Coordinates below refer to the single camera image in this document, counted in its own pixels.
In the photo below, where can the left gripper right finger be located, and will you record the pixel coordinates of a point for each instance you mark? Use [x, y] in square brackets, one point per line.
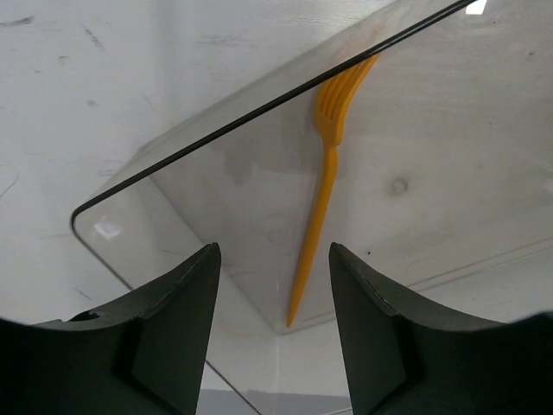
[406, 354]

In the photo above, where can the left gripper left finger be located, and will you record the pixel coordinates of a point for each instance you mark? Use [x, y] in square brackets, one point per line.
[142, 353]

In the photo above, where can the smoky transparent plastic box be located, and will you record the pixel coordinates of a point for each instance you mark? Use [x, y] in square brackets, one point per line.
[445, 167]

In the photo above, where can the orange plastic fork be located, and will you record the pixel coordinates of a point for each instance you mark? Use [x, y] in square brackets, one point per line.
[332, 103]

